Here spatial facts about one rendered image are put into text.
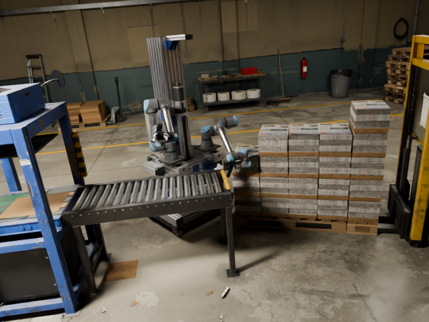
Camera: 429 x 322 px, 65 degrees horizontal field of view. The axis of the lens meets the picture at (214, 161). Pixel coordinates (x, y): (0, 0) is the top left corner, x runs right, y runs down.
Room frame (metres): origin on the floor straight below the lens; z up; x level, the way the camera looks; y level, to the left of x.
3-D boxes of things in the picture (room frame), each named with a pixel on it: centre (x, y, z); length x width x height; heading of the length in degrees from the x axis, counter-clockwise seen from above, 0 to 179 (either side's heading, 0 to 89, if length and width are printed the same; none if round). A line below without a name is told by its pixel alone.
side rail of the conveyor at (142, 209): (2.42, 0.56, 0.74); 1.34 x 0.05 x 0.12; 95
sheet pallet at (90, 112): (8.85, 3.33, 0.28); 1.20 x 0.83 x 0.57; 95
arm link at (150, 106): (3.33, 0.58, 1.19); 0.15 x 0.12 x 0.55; 104
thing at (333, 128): (3.15, -1.19, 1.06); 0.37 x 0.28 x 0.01; 164
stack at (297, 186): (3.27, -0.78, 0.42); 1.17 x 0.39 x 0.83; 74
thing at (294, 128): (3.22, -0.92, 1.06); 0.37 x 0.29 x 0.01; 164
